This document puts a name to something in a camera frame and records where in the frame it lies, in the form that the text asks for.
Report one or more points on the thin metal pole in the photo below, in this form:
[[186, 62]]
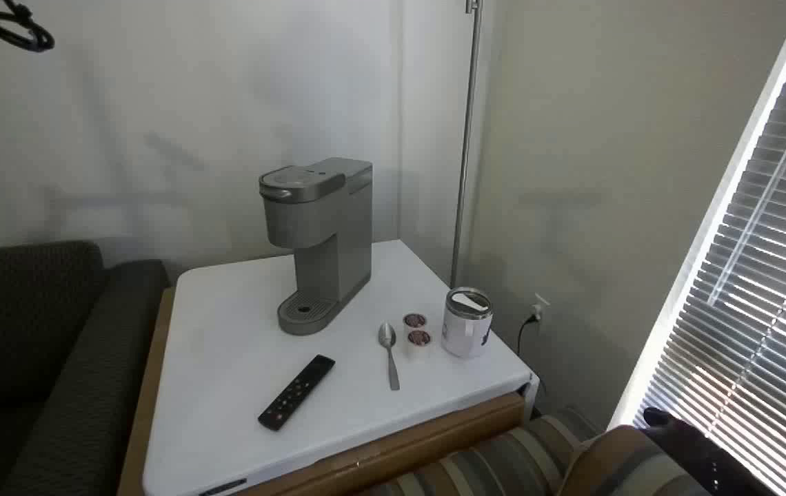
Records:
[[464, 138]]

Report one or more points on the gray single-serve coffeemaker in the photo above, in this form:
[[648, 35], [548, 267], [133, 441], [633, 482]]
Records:
[[322, 238]]

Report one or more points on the dark gray sofa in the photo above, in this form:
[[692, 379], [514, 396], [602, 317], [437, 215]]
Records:
[[33, 367]]

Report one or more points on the white wall outlet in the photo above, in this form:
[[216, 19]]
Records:
[[540, 305]]

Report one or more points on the black remote control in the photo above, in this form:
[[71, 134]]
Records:
[[295, 393]]

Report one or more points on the white window blinds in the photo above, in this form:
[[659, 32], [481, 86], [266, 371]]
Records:
[[766, 305]]

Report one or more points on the coffee pod with red lid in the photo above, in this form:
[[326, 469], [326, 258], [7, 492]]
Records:
[[420, 336], [415, 321]]

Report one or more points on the thin black strip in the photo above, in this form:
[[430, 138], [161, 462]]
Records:
[[220, 485]]

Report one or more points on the wooden table frame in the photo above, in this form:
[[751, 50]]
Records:
[[409, 448]]

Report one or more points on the silver metal spoon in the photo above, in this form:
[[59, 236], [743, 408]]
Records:
[[390, 354]]

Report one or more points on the striped upholstered armchair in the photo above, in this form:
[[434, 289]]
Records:
[[518, 464]]

